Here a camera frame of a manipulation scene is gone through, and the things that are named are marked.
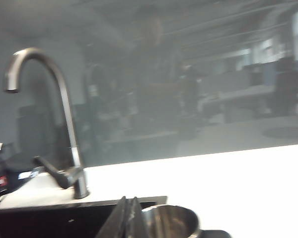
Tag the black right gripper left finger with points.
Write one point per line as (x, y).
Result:
(118, 220)

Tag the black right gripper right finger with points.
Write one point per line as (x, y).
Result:
(136, 220)

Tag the black steel-lined mug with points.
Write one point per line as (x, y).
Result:
(173, 223)

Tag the dark undermount sink basin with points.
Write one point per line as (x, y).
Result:
(52, 220)

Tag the brushed steel gooseneck faucet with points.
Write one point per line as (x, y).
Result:
(67, 104)

